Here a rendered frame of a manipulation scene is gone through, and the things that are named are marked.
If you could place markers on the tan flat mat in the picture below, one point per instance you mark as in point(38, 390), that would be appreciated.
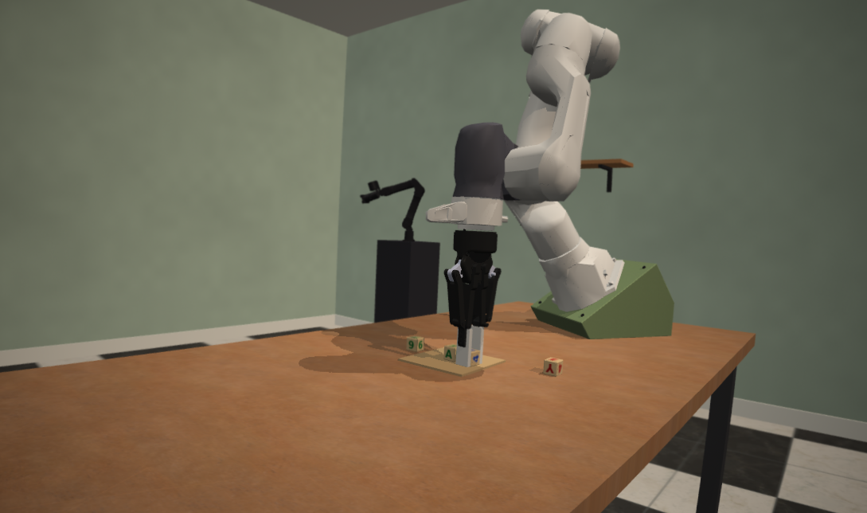
point(433, 359)

